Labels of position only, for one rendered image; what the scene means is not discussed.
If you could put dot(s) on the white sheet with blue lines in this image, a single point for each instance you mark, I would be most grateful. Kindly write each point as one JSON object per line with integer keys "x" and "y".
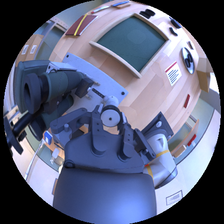
{"x": 173, "y": 73}

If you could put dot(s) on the small dark framed card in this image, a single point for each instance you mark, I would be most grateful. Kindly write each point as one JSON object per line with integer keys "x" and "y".
{"x": 190, "y": 45}

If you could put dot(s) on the wooden shelf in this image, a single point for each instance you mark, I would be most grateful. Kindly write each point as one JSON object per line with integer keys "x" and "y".
{"x": 192, "y": 133}

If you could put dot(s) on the red-tipped grey pen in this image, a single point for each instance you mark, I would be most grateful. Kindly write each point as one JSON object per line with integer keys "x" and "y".
{"x": 100, "y": 9}

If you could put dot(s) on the red notebook with yellow band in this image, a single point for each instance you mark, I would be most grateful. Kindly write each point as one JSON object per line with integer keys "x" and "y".
{"x": 82, "y": 24}

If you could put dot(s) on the cardboard box with white labels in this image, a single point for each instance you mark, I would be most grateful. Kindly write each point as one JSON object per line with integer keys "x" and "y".
{"x": 30, "y": 45}

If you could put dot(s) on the tan wooden box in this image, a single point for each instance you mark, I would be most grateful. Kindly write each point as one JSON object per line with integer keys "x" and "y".
{"x": 203, "y": 81}

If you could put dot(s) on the pale wooden block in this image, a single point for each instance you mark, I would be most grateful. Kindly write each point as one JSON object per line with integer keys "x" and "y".
{"x": 180, "y": 151}

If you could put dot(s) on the black rubber eyecup part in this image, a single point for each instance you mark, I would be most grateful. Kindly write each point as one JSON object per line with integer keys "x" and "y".
{"x": 175, "y": 22}

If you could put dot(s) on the silver oval dish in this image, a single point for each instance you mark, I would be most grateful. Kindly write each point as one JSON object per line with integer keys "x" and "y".
{"x": 188, "y": 60}

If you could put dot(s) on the grey cradle clamp bracket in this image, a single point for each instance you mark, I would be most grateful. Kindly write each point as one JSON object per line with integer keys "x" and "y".
{"x": 59, "y": 66}

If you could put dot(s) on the white plug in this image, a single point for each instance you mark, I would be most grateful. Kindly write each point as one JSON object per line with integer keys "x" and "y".
{"x": 54, "y": 154}

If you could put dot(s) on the black perforated cradle strip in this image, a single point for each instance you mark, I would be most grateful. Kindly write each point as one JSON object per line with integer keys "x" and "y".
{"x": 98, "y": 93}

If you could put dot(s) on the grey metal shelf unit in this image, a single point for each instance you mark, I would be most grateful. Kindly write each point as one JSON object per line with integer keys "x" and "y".
{"x": 57, "y": 23}

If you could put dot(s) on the grey cradle base plate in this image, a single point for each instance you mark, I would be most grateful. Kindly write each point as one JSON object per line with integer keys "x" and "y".
{"x": 110, "y": 82}

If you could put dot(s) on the small blue box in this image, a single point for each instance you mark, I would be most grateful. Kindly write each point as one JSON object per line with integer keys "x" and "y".
{"x": 47, "y": 137}

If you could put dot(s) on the white paper label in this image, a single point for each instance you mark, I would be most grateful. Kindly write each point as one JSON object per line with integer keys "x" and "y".
{"x": 174, "y": 197}

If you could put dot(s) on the small red block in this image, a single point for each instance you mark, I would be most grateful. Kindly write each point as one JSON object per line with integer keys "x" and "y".
{"x": 186, "y": 101}

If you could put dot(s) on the black cradle jaw block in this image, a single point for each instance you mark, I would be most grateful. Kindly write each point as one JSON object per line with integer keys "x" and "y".
{"x": 84, "y": 87}

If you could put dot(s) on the black lens cap pair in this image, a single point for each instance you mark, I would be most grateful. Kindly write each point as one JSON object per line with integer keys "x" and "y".
{"x": 147, "y": 13}

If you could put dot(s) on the dark grey mounting plate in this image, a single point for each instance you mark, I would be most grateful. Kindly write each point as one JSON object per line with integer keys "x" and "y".
{"x": 162, "y": 120}

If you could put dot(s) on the white clamp knob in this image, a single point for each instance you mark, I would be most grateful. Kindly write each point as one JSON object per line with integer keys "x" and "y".
{"x": 109, "y": 117}

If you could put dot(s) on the small black rubber part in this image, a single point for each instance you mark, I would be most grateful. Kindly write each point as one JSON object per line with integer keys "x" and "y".
{"x": 173, "y": 31}

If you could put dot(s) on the wooden tray with green lining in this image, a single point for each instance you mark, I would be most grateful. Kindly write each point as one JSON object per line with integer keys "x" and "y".
{"x": 129, "y": 42}

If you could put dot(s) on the small wooden block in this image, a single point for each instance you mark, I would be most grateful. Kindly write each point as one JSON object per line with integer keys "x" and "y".
{"x": 123, "y": 6}

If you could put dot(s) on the blue hand tool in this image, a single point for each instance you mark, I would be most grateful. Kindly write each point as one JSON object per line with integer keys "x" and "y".
{"x": 120, "y": 3}

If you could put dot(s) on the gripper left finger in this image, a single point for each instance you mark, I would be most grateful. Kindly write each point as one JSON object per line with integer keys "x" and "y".
{"x": 97, "y": 129}

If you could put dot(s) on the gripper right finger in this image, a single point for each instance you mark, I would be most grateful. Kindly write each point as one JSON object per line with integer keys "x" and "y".
{"x": 128, "y": 140}

